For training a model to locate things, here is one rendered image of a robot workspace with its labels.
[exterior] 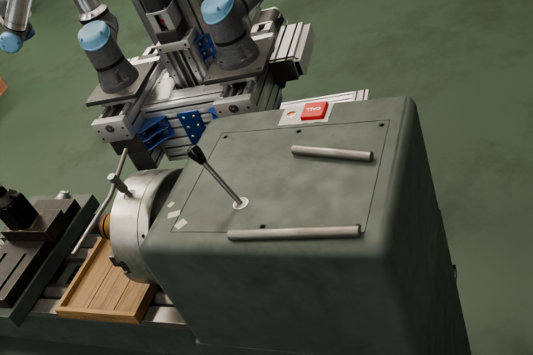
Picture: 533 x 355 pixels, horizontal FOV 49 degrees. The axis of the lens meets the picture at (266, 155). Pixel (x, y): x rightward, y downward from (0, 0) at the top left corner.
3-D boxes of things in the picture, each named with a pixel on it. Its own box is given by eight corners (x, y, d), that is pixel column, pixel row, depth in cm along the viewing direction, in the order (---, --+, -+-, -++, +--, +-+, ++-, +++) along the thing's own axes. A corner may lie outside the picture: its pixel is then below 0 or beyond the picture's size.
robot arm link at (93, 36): (91, 73, 213) (72, 40, 205) (94, 56, 224) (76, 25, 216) (122, 60, 212) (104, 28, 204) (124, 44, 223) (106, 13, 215)
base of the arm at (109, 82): (111, 73, 231) (99, 51, 225) (144, 66, 226) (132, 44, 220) (96, 96, 220) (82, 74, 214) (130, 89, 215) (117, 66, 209)
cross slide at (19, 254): (81, 207, 211) (74, 198, 208) (11, 308, 181) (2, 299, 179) (44, 208, 218) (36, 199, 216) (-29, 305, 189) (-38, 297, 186)
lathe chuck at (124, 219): (213, 208, 181) (162, 145, 159) (182, 304, 163) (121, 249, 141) (189, 208, 185) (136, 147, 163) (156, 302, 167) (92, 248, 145)
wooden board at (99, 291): (187, 228, 192) (182, 220, 190) (139, 324, 167) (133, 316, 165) (114, 228, 205) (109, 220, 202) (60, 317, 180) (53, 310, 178)
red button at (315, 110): (329, 106, 150) (327, 100, 149) (324, 121, 146) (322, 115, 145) (307, 108, 153) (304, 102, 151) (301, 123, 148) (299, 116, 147)
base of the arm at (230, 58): (224, 50, 214) (214, 26, 208) (263, 42, 208) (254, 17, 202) (214, 74, 203) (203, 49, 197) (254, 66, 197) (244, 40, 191)
